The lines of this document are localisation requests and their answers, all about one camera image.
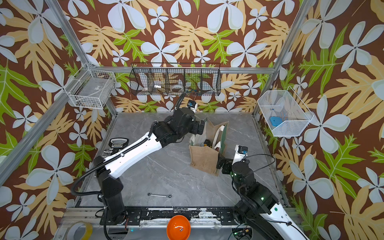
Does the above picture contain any green burlap Christmas tote bag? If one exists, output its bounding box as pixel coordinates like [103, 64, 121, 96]
[189, 118, 229, 176]

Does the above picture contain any black utility knife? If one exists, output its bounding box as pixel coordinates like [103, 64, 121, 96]
[204, 139, 212, 148]

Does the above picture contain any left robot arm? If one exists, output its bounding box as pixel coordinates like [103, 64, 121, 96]
[71, 101, 205, 224]

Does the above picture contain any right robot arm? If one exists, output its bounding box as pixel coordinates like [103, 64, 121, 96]
[217, 158, 308, 240]

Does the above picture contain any blue object in basket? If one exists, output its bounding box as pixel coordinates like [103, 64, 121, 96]
[270, 116, 283, 127]

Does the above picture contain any small silver wrench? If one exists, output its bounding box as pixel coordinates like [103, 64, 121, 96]
[148, 193, 172, 199]

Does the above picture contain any orange bowl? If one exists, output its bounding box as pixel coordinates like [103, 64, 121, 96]
[167, 215, 191, 240]

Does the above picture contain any white mesh basket right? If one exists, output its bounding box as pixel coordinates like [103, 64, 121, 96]
[258, 87, 314, 138]

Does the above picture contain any yellow tape roll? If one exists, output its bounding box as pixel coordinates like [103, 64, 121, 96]
[66, 221, 93, 240]

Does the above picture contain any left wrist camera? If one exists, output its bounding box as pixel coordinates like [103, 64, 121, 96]
[187, 100, 198, 113]

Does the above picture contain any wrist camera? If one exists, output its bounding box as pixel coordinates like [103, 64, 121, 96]
[232, 145, 248, 165]
[187, 100, 198, 113]

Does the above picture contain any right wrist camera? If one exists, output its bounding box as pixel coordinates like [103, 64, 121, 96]
[232, 145, 248, 165]

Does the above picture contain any black wire basket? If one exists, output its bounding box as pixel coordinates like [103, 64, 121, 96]
[128, 63, 222, 96]

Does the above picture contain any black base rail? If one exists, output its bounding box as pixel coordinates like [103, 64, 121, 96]
[100, 207, 250, 227]

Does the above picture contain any black socket set rail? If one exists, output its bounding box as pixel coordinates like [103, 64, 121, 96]
[102, 138, 129, 157]

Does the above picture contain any white wire basket left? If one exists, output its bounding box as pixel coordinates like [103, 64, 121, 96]
[65, 64, 117, 110]

